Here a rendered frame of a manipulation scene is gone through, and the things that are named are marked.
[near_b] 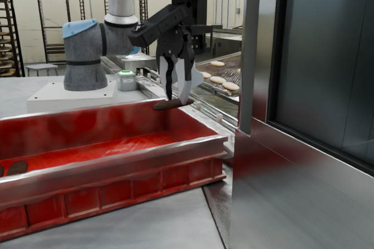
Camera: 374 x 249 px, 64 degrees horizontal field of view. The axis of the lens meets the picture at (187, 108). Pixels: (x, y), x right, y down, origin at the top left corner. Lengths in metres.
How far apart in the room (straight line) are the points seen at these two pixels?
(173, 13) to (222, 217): 0.36
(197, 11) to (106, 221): 0.41
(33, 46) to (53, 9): 1.02
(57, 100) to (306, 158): 0.83
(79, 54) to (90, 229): 0.67
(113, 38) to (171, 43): 0.52
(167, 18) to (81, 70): 0.58
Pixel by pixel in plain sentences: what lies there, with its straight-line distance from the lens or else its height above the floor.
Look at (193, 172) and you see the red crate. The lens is 0.59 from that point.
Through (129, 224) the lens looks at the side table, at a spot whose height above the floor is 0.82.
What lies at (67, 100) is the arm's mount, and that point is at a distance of 0.99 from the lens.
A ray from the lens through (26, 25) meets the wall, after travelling 8.11.
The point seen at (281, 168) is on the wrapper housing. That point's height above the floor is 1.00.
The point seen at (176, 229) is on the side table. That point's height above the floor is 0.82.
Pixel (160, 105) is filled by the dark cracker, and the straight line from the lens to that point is 0.58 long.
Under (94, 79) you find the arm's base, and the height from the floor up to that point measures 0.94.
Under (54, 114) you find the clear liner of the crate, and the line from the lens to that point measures 0.78.
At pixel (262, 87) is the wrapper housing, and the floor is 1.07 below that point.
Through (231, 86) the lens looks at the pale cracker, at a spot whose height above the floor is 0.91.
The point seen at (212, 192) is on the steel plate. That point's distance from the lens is 0.60.
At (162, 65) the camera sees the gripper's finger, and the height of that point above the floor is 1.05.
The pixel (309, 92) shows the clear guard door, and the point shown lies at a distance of 0.28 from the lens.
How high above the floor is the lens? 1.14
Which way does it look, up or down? 17 degrees down
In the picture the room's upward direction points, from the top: straight up
